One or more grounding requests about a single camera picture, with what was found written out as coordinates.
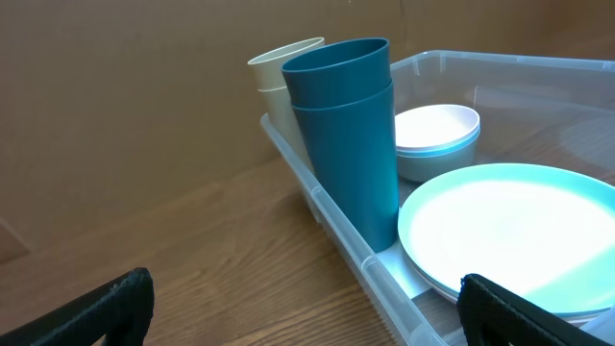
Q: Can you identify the dark blue cup front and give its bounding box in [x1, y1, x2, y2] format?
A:
[294, 84, 399, 252]

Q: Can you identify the pink bowl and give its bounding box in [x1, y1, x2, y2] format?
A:
[395, 104, 480, 152]

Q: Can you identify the beige cup front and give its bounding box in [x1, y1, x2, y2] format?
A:
[258, 86, 314, 173]

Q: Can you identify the beige cup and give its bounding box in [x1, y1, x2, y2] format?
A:
[258, 86, 314, 173]
[247, 37, 325, 90]

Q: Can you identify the light blue plate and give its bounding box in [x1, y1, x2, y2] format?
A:
[398, 163, 614, 314]

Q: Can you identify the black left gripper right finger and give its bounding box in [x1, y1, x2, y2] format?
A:
[456, 274, 608, 346]

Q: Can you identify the grey bowl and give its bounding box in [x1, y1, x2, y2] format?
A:
[397, 140, 477, 183]

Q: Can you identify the grey white plate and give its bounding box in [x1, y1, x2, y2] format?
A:
[404, 257, 609, 326]

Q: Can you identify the dark blue cup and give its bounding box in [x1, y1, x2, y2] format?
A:
[294, 84, 399, 252]
[282, 37, 391, 109]

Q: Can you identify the light blue bowl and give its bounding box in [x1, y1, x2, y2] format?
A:
[397, 130, 480, 158]

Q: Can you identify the clear plastic storage bin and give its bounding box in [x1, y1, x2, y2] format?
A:
[260, 51, 614, 345]

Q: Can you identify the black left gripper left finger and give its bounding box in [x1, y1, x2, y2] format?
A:
[1, 267, 155, 346]

